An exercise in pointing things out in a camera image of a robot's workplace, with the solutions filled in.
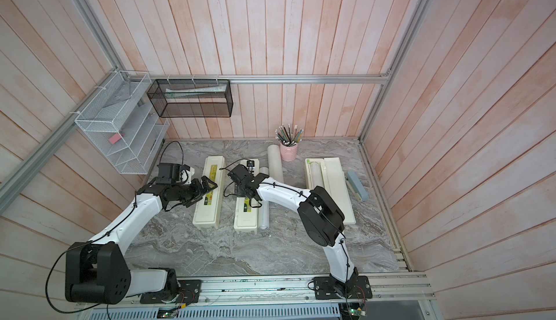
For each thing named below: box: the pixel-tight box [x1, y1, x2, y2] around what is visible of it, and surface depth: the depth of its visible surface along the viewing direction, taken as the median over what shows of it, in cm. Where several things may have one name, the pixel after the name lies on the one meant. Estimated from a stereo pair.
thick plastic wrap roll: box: [267, 144, 284, 184], surface depth 108 cm
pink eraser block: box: [107, 132, 122, 145], surface depth 84 cm
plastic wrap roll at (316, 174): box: [309, 160, 325, 190], surface depth 100 cm
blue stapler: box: [346, 170, 368, 203], surface depth 98 cm
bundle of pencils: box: [275, 123, 305, 147], surface depth 108 cm
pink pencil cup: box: [279, 141, 299, 163], surface depth 110 cm
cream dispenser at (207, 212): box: [192, 155, 227, 230], surface depth 87 cm
